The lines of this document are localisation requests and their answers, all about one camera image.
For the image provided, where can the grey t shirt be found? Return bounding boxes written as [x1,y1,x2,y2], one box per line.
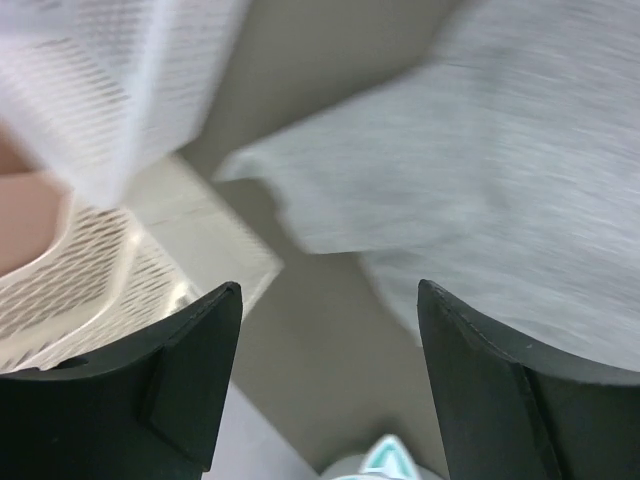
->
[219,1,639,371]

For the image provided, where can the teal cat ear headphones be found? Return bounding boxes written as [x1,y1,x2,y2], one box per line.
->
[319,434,442,480]

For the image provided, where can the brown cardboard folder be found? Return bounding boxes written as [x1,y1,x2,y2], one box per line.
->
[1,125,69,275]

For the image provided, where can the cream perforated file organizer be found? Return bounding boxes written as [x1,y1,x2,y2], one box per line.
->
[1,156,282,373]

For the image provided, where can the white perforated plastic basket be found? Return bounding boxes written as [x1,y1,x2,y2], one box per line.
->
[1,1,248,208]

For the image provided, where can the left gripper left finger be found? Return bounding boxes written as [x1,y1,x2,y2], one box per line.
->
[1,282,243,480]

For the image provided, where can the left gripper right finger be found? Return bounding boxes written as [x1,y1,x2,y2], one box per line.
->
[417,280,639,480]

